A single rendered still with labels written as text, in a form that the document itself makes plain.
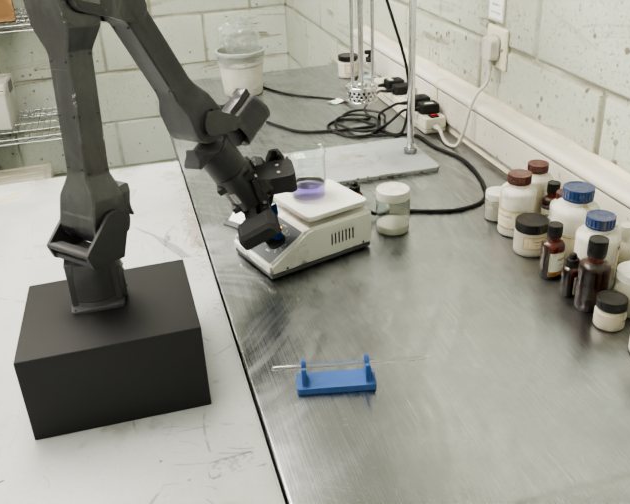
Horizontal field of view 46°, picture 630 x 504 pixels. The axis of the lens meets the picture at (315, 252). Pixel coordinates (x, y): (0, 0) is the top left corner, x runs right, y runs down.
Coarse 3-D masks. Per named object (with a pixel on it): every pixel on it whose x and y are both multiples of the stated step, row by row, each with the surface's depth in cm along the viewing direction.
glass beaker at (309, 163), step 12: (300, 156) 125; (312, 156) 125; (324, 156) 121; (300, 168) 120; (312, 168) 120; (324, 168) 122; (300, 180) 121; (312, 180) 121; (324, 180) 123; (300, 192) 122; (312, 192) 122; (324, 192) 123
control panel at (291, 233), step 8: (280, 224) 122; (288, 224) 121; (288, 232) 120; (296, 232) 119; (288, 240) 119; (256, 248) 121; (264, 248) 120; (280, 248) 118; (264, 256) 119; (272, 256) 118
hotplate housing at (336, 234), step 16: (304, 224) 120; (320, 224) 120; (336, 224) 121; (352, 224) 123; (368, 224) 125; (304, 240) 118; (320, 240) 120; (336, 240) 122; (352, 240) 124; (368, 240) 126; (256, 256) 120; (288, 256) 118; (304, 256) 119; (320, 256) 121; (336, 256) 124; (272, 272) 118; (288, 272) 119
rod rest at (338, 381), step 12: (312, 372) 95; (324, 372) 95; (336, 372) 95; (348, 372) 95; (360, 372) 95; (372, 372) 95; (300, 384) 93; (312, 384) 93; (324, 384) 93; (336, 384) 93; (348, 384) 93; (360, 384) 93; (372, 384) 93
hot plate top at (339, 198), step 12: (336, 192) 126; (348, 192) 126; (288, 204) 123; (300, 204) 122; (312, 204) 122; (324, 204) 122; (336, 204) 122; (348, 204) 122; (360, 204) 123; (300, 216) 120; (312, 216) 118; (324, 216) 119
